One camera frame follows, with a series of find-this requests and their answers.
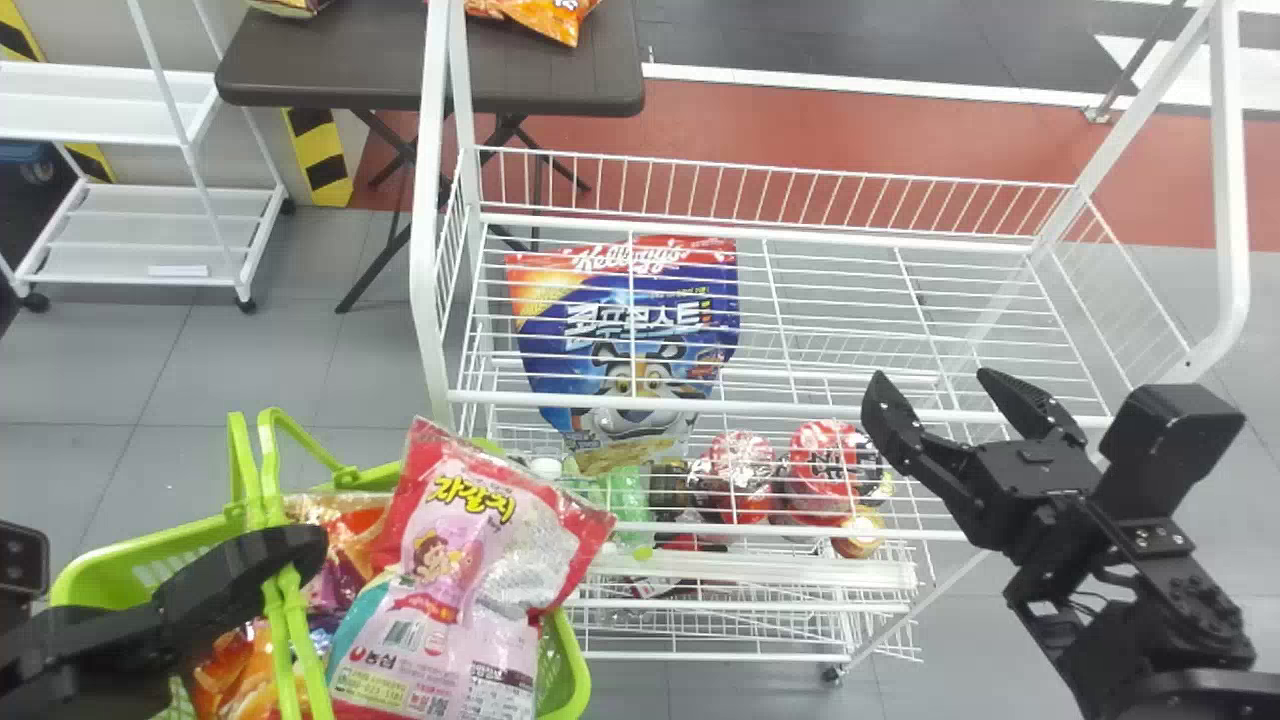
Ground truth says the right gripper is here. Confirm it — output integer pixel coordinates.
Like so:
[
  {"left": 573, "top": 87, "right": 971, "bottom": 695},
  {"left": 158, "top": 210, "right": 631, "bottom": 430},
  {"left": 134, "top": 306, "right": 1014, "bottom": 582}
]
[{"left": 861, "top": 368, "right": 1113, "bottom": 570}]

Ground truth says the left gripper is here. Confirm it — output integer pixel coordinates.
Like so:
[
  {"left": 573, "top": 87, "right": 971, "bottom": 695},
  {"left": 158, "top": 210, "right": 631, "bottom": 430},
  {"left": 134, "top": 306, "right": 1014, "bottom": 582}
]
[{"left": 0, "top": 523, "right": 330, "bottom": 720}]

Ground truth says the green basket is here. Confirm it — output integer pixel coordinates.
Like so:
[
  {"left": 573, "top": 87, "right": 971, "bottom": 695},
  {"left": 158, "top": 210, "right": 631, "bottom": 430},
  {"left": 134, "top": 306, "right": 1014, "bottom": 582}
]
[{"left": 49, "top": 407, "right": 593, "bottom": 720}]

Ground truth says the orange snack packet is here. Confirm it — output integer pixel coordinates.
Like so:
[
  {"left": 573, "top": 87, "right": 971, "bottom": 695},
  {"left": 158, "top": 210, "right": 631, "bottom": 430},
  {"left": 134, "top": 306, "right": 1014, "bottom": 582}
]
[
  {"left": 186, "top": 497, "right": 393, "bottom": 720},
  {"left": 463, "top": 0, "right": 602, "bottom": 49}
]

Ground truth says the red noodle cup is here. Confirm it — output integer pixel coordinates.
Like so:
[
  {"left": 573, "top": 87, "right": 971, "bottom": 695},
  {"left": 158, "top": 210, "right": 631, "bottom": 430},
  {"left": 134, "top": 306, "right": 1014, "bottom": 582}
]
[
  {"left": 783, "top": 419, "right": 893, "bottom": 528},
  {"left": 697, "top": 431, "right": 778, "bottom": 527}
]

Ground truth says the pink snack packet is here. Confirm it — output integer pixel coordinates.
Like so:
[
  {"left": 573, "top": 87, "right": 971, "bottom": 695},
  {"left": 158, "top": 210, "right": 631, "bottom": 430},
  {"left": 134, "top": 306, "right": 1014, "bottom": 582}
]
[{"left": 328, "top": 417, "right": 617, "bottom": 720}]

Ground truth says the green bottle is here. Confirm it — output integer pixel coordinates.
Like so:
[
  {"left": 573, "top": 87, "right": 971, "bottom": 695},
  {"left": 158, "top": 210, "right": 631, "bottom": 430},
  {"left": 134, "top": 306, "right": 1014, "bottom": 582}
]
[{"left": 598, "top": 468, "right": 654, "bottom": 553}]

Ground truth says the blue cereal bag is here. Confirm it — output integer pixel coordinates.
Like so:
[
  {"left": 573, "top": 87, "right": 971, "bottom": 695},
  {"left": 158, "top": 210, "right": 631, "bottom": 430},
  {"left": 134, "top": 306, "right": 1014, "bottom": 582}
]
[{"left": 504, "top": 236, "right": 742, "bottom": 473}]

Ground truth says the white shelf trolley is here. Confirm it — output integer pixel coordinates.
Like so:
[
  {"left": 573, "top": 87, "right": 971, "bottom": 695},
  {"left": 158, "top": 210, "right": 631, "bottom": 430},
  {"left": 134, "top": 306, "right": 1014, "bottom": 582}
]
[{"left": 0, "top": 0, "right": 297, "bottom": 315}]

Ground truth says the dark side table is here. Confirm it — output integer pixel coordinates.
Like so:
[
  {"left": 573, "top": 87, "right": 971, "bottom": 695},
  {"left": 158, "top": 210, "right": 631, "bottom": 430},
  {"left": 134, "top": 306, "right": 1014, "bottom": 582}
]
[{"left": 214, "top": 0, "right": 647, "bottom": 315}]

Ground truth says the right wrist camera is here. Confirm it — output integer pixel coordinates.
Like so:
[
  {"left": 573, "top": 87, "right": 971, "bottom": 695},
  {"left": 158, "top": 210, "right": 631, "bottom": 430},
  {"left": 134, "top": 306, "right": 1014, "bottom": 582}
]
[{"left": 1095, "top": 384, "right": 1247, "bottom": 522}]

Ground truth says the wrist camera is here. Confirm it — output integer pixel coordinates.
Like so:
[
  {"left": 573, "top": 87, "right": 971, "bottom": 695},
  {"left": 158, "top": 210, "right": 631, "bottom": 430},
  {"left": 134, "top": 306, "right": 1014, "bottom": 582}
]
[
  {"left": 1095, "top": 384, "right": 1247, "bottom": 522},
  {"left": 0, "top": 519, "right": 51, "bottom": 605}
]

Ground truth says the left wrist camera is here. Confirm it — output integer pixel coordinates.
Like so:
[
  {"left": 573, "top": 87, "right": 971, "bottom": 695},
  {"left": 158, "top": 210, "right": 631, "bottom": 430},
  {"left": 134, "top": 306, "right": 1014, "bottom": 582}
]
[{"left": 0, "top": 519, "right": 51, "bottom": 605}]

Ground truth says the white wire rack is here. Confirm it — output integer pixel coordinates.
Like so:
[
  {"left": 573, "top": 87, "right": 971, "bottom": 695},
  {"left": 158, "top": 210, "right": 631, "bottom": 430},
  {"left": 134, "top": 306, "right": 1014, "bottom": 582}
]
[{"left": 409, "top": 0, "right": 1252, "bottom": 687}]

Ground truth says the yellow black striped post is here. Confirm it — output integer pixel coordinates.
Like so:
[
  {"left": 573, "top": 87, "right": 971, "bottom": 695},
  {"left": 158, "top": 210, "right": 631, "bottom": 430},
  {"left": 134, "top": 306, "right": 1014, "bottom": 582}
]
[
  {"left": 0, "top": 0, "right": 117, "bottom": 185},
  {"left": 283, "top": 107, "right": 355, "bottom": 209}
]

